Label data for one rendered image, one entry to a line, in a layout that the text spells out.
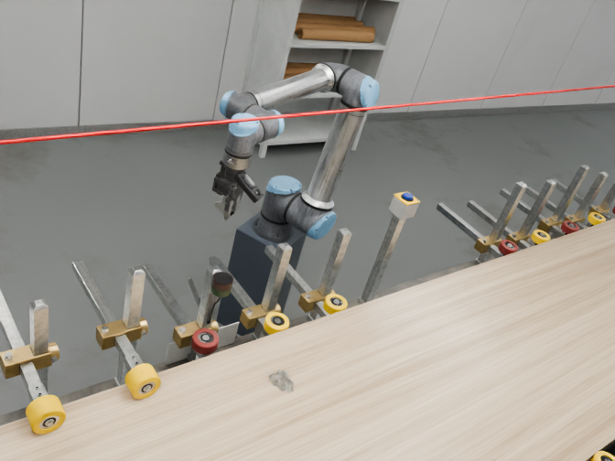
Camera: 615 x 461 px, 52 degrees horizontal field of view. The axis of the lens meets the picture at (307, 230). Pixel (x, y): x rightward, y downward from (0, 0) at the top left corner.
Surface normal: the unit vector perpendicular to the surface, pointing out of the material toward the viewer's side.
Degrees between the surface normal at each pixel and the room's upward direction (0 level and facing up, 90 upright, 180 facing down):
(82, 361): 0
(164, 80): 90
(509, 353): 0
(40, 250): 0
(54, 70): 90
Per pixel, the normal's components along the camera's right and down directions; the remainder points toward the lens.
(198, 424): 0.24, -0.79
